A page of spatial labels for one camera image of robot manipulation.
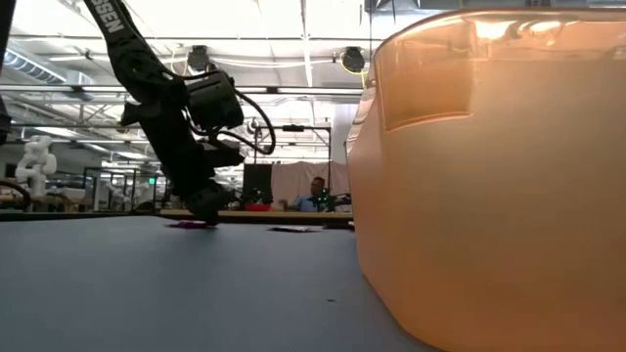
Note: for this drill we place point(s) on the person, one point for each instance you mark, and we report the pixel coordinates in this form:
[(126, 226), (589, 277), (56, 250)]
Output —
[(304, 203)]

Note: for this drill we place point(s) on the green-lit black robot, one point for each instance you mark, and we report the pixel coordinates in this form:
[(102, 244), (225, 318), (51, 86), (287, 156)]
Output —
[(323, 198)]

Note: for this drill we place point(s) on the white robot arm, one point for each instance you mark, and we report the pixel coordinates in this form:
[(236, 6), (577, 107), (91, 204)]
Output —
[(34, 161)]

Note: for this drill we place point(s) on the long ceiling light bar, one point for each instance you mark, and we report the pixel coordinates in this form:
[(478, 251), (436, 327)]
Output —
[(303, 90)]

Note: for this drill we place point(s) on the blue table mat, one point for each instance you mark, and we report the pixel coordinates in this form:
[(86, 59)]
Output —
[(244, 293)]

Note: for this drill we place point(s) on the black-framed glass enclosure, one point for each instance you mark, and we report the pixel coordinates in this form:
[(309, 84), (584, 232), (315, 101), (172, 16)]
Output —
[(112, 190)]

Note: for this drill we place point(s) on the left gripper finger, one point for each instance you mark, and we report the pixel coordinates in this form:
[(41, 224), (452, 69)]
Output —
[(225, 193), (205, 205)]

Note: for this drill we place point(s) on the red container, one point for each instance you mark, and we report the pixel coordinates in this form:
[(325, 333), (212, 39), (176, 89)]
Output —
[(258, 207)]

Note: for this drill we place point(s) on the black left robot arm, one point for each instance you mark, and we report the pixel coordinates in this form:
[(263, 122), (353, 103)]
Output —
[(117, 29)]

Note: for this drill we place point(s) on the purple Skittles pack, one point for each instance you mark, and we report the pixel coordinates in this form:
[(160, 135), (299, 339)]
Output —
[(293, 229), (181, 225)]

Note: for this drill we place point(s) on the orange translucent plastic bin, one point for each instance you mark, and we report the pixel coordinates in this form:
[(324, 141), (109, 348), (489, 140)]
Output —
[(489, 220)]

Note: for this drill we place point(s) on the black gantry frame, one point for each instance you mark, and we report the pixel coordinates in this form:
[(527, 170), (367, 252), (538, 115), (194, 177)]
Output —
[(293, 128)]

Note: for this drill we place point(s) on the pink curtain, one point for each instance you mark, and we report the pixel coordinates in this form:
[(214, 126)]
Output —
[(291, 176)]

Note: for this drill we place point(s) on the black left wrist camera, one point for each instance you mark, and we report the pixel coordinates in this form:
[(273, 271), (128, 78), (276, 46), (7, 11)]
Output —
[(215, 102)]

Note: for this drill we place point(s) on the black upright panel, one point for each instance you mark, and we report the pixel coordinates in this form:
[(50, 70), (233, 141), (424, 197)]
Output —
[(256, 178)]

